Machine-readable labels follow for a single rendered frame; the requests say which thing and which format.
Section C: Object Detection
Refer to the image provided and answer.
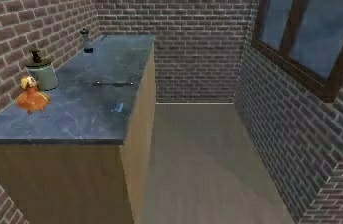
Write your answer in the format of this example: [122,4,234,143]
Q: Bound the orange round vase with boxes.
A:
[15,76,51,115]

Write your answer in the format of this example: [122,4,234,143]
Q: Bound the small blue card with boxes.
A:
[111,102,126,113]

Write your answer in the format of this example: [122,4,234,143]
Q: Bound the dark butter knife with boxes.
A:
[91,80,135,88]

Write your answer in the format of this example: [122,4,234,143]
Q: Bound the wooden counter with dark top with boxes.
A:
[0,34,157,224]

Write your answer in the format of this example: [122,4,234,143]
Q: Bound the clear pepper mill black cap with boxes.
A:
[79,28,94,54]

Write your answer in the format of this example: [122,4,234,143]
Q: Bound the pale green soap dispenser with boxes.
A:
[25,49,59,92]

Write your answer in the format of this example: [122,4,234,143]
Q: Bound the dark framed window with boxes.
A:
[251,0,343,104]

